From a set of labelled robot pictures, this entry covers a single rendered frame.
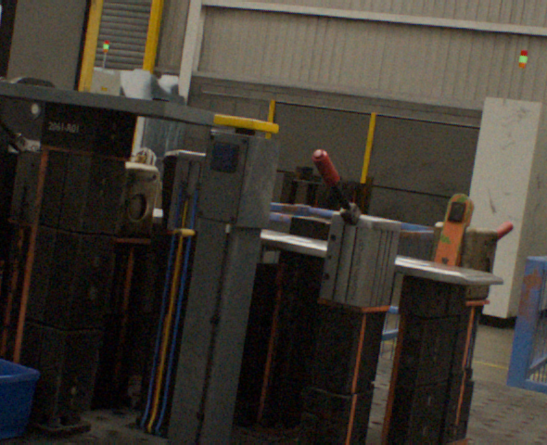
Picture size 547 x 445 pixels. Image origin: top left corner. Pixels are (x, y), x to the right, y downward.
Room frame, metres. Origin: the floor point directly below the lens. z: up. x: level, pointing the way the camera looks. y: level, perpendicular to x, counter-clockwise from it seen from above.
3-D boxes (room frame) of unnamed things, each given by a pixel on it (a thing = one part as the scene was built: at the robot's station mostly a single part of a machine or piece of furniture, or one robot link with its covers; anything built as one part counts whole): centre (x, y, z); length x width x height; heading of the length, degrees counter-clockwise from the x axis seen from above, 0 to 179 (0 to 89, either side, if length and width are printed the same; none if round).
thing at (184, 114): (1.48, 0.27, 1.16); 0.37 x 0.14 x 0.02; 58
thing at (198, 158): (1.57, 0.10, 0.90); 0.13 x 0.10 x 0.41; 148
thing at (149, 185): (1.67, 0.23, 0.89); 0.13 x 0.11 x 0.38; 148
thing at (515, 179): (10.55, -2.44, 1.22); 2.40 x 0.54 x 2.45; 153
